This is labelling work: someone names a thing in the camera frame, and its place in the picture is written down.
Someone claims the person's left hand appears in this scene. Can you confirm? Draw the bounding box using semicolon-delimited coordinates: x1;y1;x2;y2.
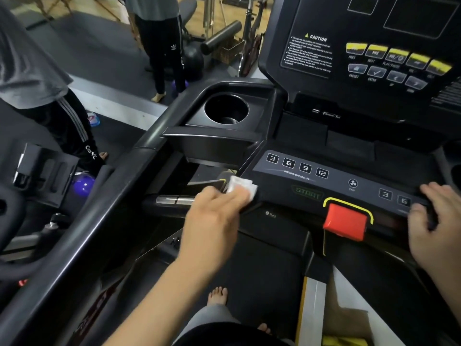
178;184;254;276

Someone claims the person's right hand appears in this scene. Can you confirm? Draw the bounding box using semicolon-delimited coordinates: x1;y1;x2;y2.
408;181;461;273

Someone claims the white wipe cloth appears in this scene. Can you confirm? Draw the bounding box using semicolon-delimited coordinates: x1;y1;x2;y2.
225;175;258;204

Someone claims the black treadmill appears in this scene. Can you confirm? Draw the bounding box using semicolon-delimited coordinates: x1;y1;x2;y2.
0;0;461;346

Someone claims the person's right forearm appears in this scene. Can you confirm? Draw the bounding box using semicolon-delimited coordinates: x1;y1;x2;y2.
427;263;461;323

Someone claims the person's left forearm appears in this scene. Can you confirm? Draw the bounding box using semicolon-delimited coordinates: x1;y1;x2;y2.
103;261;217;346

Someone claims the red treadmill safety key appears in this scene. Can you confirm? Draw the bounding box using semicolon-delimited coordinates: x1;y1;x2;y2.
322;203;369;242

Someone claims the person's left foot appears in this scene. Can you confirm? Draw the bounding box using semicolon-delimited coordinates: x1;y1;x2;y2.
207;286;228;307

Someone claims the person's grey trouser leg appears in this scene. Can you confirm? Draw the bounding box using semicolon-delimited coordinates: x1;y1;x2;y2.
172;304;297;346

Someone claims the brown cardboard sheet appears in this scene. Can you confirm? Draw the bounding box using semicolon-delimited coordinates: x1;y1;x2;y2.
326;270;375;340

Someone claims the yellow cloth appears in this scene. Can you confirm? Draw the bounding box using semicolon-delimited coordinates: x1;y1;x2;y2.
322;335;370;346

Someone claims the black exercise ball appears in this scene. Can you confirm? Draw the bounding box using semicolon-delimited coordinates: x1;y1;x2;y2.
182;44;205;82

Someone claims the wooden crate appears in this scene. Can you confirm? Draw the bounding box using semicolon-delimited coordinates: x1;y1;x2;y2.
212;37;246;66

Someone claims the exercise bike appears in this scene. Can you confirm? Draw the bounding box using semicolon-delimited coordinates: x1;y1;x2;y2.
237;0;271;78

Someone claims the black foam roller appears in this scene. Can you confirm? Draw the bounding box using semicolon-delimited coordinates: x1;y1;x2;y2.
200;20;243;56

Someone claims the black gym machine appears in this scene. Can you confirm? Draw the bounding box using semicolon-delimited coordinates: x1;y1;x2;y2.
0;140;80;285

